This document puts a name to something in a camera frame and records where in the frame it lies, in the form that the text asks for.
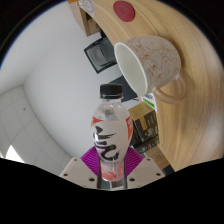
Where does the white patterned mug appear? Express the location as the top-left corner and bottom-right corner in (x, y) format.
(113, 35), (188, 104)

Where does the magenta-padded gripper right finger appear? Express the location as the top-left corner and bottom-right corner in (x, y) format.
(121, 146), (165, 190)

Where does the clear drink bottle black cap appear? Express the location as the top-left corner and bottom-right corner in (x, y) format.
(90, 83), (134, 183)

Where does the dark printed carton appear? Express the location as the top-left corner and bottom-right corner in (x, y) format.
(128, 101), (161, 154)

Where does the wooden side desk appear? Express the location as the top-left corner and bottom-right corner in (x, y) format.
(68, 0), (101, 37)

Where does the round grey printed disc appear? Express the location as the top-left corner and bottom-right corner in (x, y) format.
(78, 0), (96, 15)

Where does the flat round red coaster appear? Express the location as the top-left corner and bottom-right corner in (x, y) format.
(112, 0), (136, 23)

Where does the long ceiling light panel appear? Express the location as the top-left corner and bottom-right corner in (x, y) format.
(4, 144), (26, 164)

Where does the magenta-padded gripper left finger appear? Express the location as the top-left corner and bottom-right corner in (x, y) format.
(59, 146), (101, 190)

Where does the brown cardboard box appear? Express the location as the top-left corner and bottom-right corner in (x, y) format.
(144, 146), (172, 172)

